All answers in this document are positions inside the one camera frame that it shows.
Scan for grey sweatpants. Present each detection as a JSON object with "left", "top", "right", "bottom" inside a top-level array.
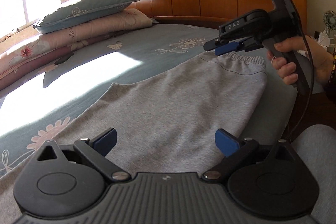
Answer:
[{"left": 55, "top": 52, "right": 267, "bottom": 174}]

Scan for person right hand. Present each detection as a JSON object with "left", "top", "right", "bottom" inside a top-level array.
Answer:
[{"left": 266, "top": 36, "right": 334, "bottom": 86}]

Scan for teal floral bed sheet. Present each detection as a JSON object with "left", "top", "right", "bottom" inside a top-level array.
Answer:
[{"left": 1, "top": 24, "right": 297, "bottom": 176}]

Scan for white power strip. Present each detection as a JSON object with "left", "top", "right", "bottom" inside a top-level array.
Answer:
[{"left": 314, "top": 31, "right": 335, "bottom": 47}]

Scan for small white desk fan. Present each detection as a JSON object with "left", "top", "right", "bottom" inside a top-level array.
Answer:
[{"left": 323, "top": 10, "right": 336, "bottom": 31}]

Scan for person legs grey trousers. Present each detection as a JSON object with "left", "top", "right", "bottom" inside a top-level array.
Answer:
[{"left": 292, "top": 124, "right": 335, "bottom": 223}]

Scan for pink floral folded quilt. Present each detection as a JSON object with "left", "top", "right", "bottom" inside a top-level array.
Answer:
[{"left": 1, "top": 9, "right": 153, "bottom": 89}]

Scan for teal floral pillow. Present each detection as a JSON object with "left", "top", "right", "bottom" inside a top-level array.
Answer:
[{"left": 33, "top": 0, "right": 138, "bottom": 34}]

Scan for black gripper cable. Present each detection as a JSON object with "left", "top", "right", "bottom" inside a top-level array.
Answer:
[{"left": 287, "top": 29, "right": 316, "bottom": 144}]

